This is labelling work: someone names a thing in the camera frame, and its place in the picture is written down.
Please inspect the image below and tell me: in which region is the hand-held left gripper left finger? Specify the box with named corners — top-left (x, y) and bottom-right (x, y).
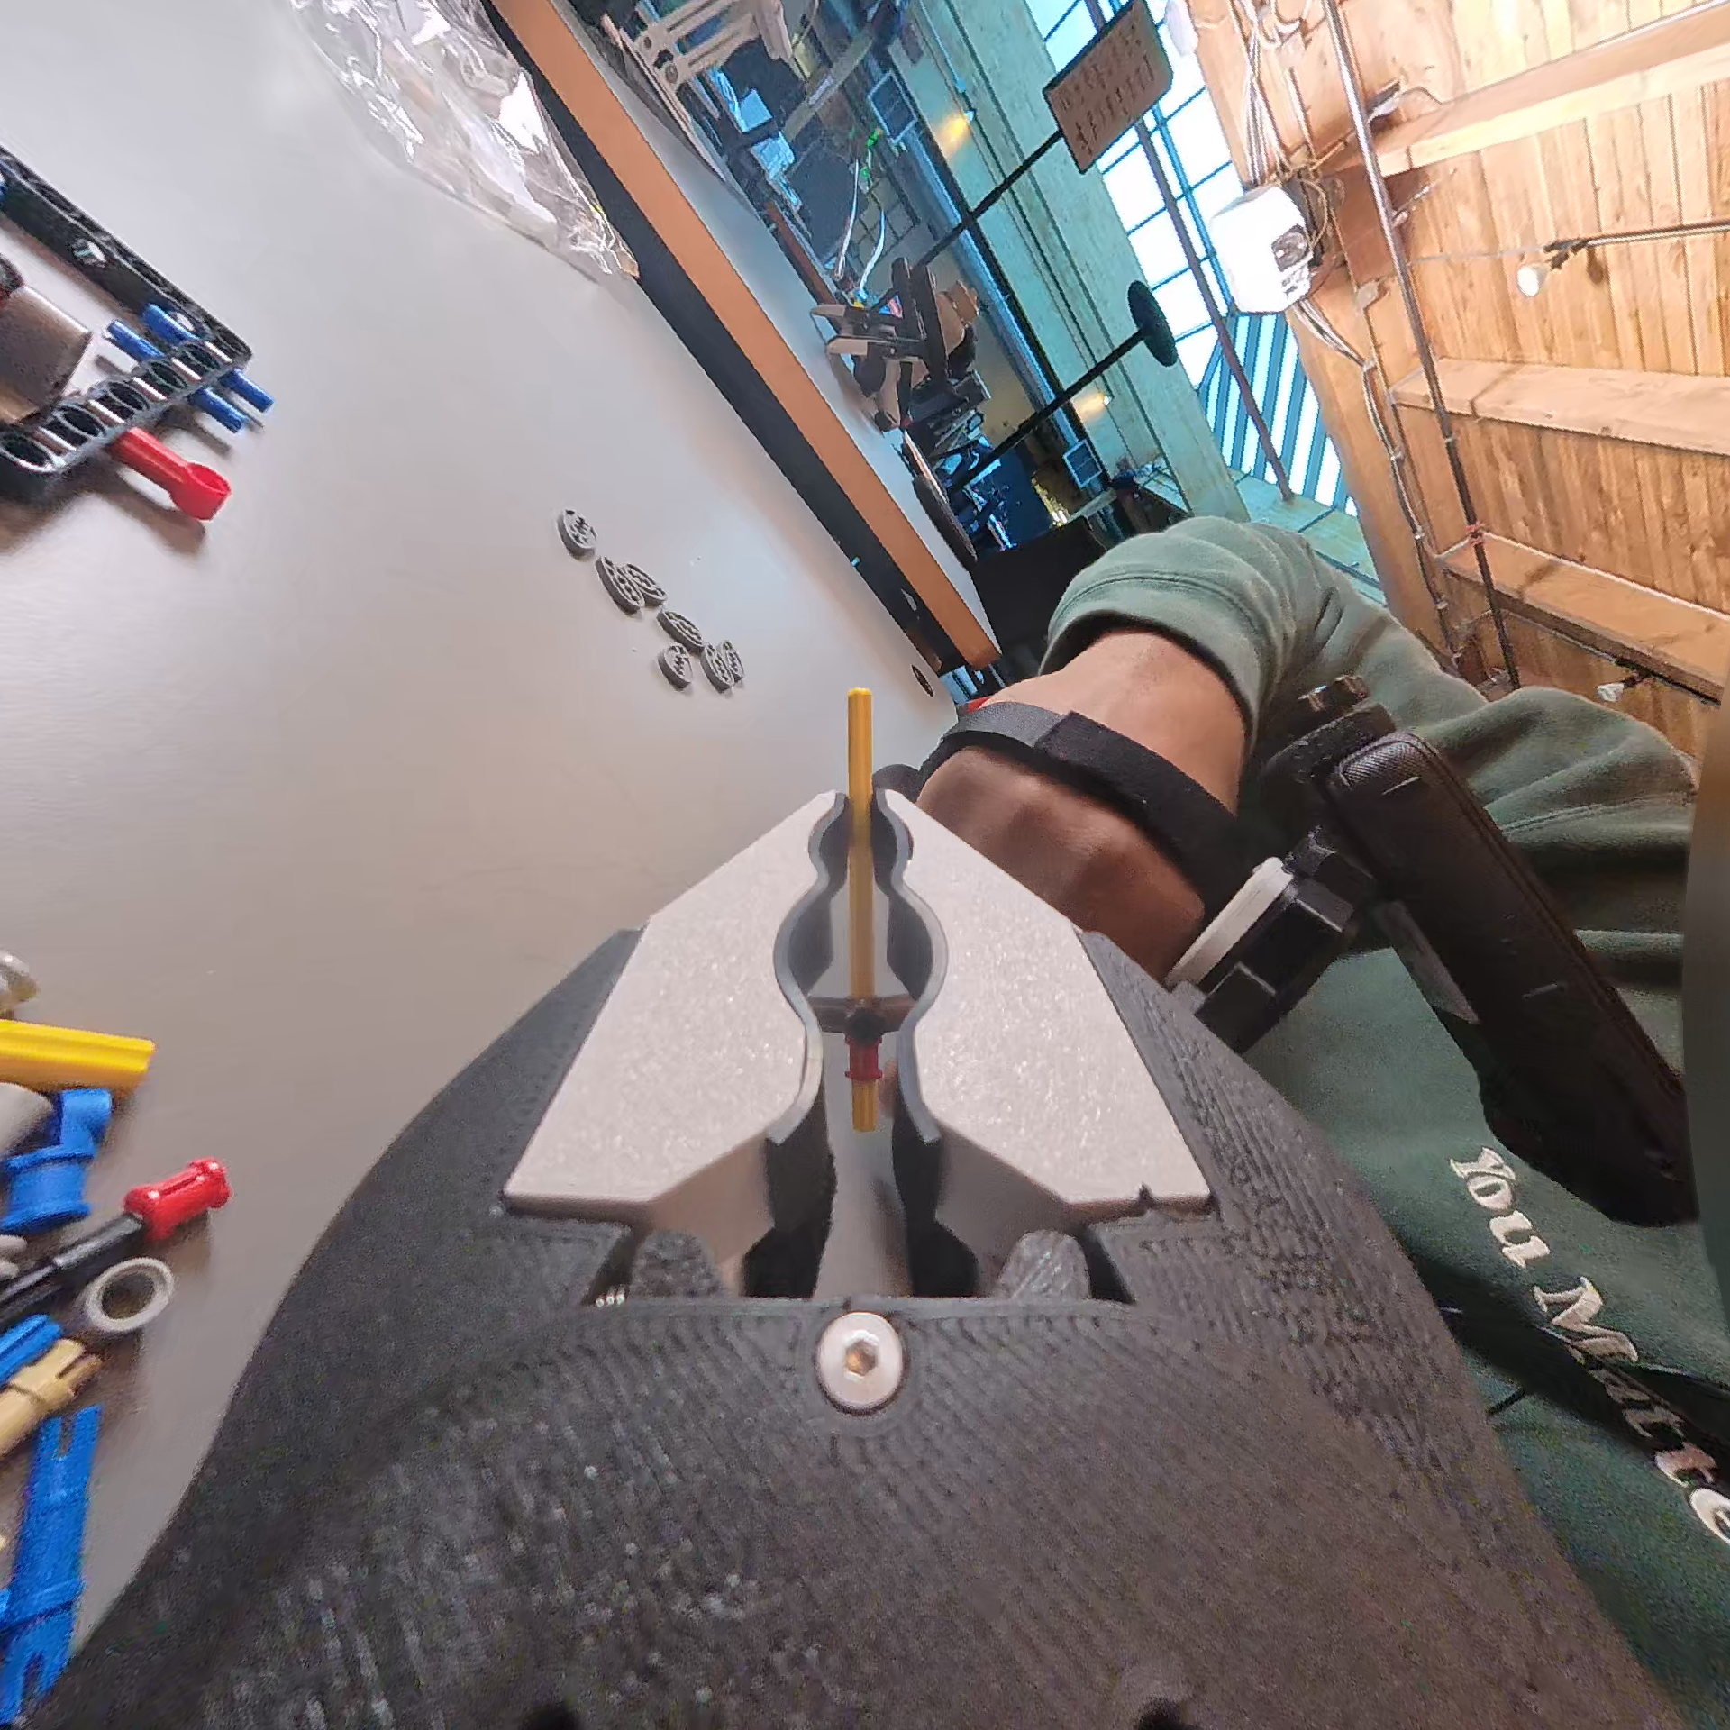
top-left (504, 790), bottom-right (860, 1291)

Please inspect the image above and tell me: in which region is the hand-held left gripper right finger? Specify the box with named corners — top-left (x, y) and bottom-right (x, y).
top-left (874, 789), bottom-right (1216, 1291)

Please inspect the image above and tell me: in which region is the yellow lego axle assembly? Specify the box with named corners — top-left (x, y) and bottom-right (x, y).
top-left (811, 684), bottom-right (908, 1129)

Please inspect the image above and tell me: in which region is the cluster of grey lego discs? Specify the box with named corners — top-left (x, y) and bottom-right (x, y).
top-left (552, 505), bottom-right (747, 698)

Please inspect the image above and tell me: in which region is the person's right forearm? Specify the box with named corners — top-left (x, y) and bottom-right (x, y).
top-left (1039, 517), bottom-right (1495, 759)

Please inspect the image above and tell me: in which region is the pile of small lego pieces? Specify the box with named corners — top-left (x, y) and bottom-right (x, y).
top-left (0, 948), bottom-right (236, 1711)

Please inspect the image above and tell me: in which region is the person's right hand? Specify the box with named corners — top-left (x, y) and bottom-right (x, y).
top-left (916, 648), bottom-right (1253, 979)

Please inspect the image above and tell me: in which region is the person's green sweatshirt torso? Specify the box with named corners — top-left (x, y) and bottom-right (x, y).
top-left (1245, 682), bottom-right (1730, 1730)

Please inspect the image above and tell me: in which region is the orange edged table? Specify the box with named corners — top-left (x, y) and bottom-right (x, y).
top-left (488, 0), bottom-right (1004, 667)

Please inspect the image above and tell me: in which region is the black round base stand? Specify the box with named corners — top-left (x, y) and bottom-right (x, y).
top-left (992, 278), bottom-right (1179, 452)

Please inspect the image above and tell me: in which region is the dark background equipment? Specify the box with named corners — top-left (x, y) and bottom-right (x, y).
top-left (810, 252), bottom-right (992, 439)

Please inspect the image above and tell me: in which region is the clear plastic bag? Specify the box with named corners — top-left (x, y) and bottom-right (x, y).
top-left (292, 0), bottom-right (639, 281)

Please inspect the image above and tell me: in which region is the brown sign board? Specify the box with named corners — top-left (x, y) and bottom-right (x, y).
top-left (1045, 0), bottom-right (1173, 173)

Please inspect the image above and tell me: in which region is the wall spot lamp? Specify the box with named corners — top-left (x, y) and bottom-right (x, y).
top-left (1511, 236), bottom-right (1629, 303)

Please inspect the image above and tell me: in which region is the white wall device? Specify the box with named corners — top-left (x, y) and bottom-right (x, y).
top-left (1208, 181), bottom-right (1320, 315)

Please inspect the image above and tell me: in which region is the black lego frame assembly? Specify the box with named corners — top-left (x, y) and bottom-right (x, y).
top-left (0, 146), bottom-right (273, 521)

